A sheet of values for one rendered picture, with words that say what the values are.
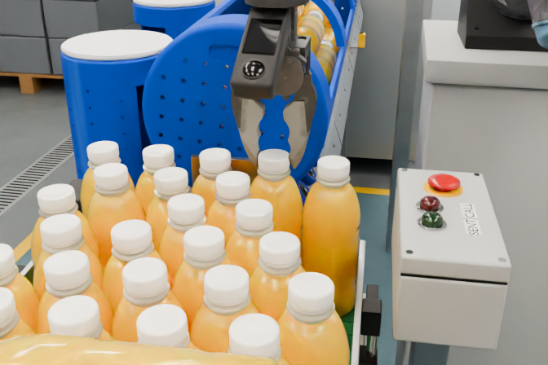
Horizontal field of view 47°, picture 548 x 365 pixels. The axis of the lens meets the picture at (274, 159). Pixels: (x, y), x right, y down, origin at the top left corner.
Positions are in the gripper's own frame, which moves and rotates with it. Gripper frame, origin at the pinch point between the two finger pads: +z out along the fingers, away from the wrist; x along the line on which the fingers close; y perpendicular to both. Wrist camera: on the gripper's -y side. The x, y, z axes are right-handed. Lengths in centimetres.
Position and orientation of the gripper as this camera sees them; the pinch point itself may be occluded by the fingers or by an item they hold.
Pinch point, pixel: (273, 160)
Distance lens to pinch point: 77.9
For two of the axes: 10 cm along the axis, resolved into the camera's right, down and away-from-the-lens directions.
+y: 1.6, -4.1, 9.0
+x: -9.9, -0.6, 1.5
